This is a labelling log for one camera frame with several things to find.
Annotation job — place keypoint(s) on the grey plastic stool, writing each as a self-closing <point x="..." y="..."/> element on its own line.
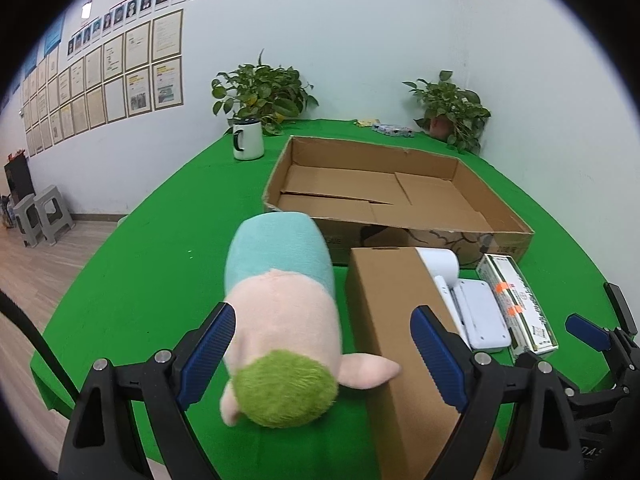
<point x="53" y="213"/>
<point x="27" y="220"/>

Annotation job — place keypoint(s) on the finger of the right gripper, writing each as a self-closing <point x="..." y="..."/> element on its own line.
<point x="619" y="304"/>
<point x="589" y="333"/>

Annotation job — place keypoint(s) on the white handheld device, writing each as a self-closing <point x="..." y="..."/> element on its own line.
<point x="442" y="264"/>

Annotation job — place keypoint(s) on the white enamel mug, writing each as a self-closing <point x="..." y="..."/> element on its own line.
<point x="247" y="140"/>

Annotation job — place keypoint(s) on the green table cloth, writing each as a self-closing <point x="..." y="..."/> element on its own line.
<point x="162" y="271"/>

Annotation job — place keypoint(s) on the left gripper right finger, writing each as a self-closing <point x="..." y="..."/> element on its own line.
<point x="477" y="386"/>

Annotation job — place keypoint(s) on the left potted green plant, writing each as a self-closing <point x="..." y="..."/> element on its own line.
<point x="259" y="92"/>

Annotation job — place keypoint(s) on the large open cardboard tray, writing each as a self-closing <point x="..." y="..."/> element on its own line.
<point x="370" y="195"/>

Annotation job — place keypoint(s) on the yellow small item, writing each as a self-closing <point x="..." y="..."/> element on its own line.
<point x="366" y="123"/>

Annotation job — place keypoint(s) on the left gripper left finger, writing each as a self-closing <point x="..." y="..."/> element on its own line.
<point x="103" y="440"/>

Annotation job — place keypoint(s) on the right potted green plant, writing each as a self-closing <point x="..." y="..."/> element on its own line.
<point x="450" y="114"/>

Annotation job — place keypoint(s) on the white flat rectangular case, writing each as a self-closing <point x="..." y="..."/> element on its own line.
<point x="481" y="316"/>

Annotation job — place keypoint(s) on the narrow brown cardboard box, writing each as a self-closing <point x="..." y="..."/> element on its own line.
<point x="410" y="422"/>

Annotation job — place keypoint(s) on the white green medicine box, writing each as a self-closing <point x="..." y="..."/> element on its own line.
<point x="527" y="324"/>

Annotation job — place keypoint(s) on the pink plush toy green hair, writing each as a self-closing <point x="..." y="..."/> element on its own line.
<point x="285" y="360"/>

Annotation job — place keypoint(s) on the black monitor screen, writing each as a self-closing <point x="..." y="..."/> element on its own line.
<point x="18" y="177"/>

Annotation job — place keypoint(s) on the small colourful packet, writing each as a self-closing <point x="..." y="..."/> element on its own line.
<point x="392" y="130"/>

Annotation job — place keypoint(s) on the potted green plant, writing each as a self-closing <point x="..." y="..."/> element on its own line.
<point x="450" y="114"/>
<point x="259" y="92"/>

